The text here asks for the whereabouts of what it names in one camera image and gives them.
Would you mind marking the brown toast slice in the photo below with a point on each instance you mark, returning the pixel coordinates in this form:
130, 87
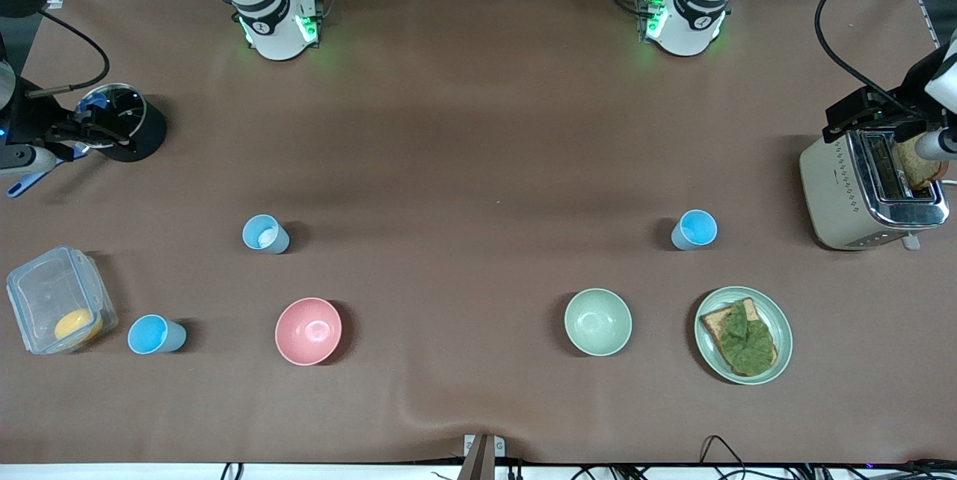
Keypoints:
714, 327

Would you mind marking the brown bread slice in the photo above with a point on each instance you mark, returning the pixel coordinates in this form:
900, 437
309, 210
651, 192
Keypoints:
918, 166

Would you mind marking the clear plastic food container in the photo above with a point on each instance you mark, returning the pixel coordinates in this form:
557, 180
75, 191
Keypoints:
41, 293

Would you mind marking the pale green bowl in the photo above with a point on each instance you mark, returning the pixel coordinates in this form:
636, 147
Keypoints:
597, 321

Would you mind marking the blue plastic cup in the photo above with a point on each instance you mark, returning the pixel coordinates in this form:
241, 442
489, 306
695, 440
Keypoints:
153, 335
695, 229
263, 233

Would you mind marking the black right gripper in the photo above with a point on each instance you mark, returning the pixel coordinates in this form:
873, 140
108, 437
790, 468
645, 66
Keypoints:
31, 121

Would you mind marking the pink bowl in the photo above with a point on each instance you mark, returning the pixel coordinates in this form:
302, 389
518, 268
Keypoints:
308, 330

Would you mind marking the beige steel toaster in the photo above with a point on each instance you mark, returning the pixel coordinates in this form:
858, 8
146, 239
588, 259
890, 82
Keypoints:
837, 188

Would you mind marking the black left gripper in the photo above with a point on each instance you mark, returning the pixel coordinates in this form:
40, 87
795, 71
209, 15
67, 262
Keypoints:
914, 86

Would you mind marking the pale green plate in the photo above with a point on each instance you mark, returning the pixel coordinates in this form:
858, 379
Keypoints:
781, 330

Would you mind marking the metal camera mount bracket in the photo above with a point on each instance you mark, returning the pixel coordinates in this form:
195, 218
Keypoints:
482, 454

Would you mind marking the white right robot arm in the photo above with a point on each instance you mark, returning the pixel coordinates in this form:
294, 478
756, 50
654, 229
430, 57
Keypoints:
273, 24

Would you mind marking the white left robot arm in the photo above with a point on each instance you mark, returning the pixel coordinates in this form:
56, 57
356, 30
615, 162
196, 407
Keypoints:
691, 16

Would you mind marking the green lettuce leaf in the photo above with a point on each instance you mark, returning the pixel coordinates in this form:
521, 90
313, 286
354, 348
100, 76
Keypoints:
748, 338

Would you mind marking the round yellow orange food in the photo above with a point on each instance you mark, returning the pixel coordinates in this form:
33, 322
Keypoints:
77, 324

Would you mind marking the glass pot lid blue knob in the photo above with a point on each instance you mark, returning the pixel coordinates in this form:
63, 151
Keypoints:
125, 102

